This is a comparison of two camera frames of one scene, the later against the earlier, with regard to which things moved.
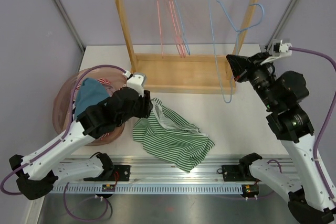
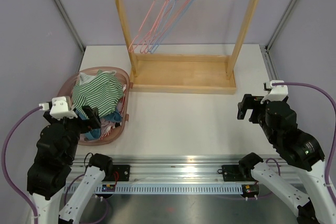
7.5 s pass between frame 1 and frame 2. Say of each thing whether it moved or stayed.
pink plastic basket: stayed
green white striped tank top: moved
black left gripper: moved
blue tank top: moved
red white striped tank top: moved
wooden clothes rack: stayed
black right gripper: moved
